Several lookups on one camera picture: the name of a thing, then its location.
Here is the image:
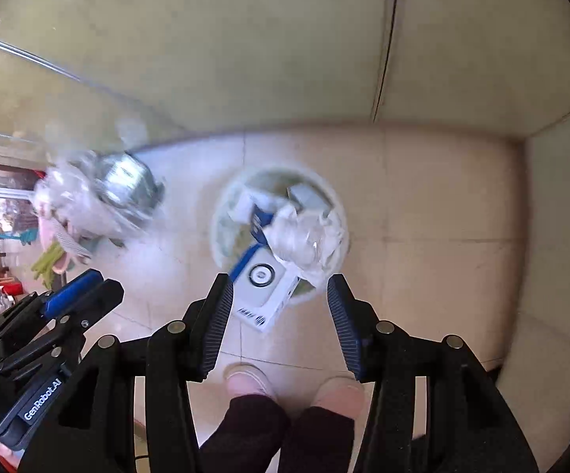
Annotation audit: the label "person's right leg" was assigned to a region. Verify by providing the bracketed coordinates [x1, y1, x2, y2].
[277, 406, 357, 473]

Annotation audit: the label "person's leg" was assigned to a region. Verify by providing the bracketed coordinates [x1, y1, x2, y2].
[277, 406, 357, 473]
[199, 394, 290, 473]

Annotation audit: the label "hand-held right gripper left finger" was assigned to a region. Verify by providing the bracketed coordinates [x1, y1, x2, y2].
[18, 272, 235, 473]

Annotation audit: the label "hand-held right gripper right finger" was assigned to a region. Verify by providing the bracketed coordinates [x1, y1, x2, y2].
[325, 274, 542, 473]

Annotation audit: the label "pink slipper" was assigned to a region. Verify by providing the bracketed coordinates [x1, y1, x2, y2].
[223, 363, 278, 402]
[312, 376, 367, 417]

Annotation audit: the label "clear crumpled plastic bag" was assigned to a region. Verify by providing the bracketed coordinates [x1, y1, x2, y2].
[33, 150, 167, 247]

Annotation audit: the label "yellow green gloves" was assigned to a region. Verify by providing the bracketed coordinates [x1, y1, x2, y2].
[31, 241, 76, 289]

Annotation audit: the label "white plastic waste bin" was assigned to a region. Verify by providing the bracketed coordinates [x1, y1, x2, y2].
[210, 165, 351, 304]

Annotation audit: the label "white plastic tray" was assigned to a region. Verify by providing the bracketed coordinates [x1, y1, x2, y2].
[285, 182, 331, 214]

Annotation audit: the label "person's left leg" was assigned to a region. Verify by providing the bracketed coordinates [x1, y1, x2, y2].
[199, 394, 290, 473]

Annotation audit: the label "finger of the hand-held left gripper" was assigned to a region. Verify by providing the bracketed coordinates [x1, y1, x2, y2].
[0, 278, 125, 375]
[0, 269, 104, 346]

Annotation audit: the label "white blue carton box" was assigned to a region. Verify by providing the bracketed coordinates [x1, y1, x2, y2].
[228, 244, 301, 333]

